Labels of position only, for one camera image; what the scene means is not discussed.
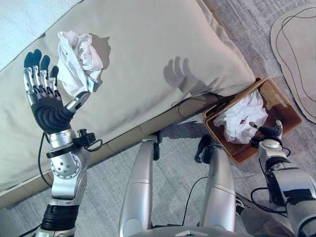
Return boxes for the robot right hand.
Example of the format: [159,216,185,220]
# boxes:
[248,119,283,142]

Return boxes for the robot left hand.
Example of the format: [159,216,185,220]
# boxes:
[23,48,91,135]

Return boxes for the brown wicker basket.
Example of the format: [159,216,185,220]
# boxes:
[201,77,303,164]

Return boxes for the white garment with red print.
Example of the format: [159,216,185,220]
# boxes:
[213,91,269,144]

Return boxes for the beige rug with black lines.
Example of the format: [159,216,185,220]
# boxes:
[270,3,316,123]

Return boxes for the silver robot right leg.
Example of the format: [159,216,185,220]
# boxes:
[194,134,237,233]

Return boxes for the silver robot leg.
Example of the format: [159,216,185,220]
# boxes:
[118,134,162,237]
[194,134,237,233]

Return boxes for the person's shoe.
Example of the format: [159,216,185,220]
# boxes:
[235,194,245,216]

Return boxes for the white textured blanket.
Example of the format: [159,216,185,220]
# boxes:
[0,0,83,71]

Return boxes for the beige sofa base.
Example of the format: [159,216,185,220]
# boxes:
[0,95,219,210]

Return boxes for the beige sofa cushion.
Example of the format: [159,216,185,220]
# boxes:
[0,0,256,198]

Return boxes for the silver robot left leg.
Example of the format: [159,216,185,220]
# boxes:
[118,134,162,237]

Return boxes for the grey robot torso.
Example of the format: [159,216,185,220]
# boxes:
[137,225,250,237]

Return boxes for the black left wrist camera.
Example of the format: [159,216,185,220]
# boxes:
[72,128,103,152]

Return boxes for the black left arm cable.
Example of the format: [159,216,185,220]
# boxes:
[38,132,54,189]

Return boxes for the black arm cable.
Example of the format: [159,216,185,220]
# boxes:
[250,187,288,218]
[38,132,54,189]

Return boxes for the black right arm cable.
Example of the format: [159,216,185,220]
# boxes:
[250,187,288,218]

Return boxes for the black floor cable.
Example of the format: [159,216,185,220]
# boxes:
[182,176,208,226]

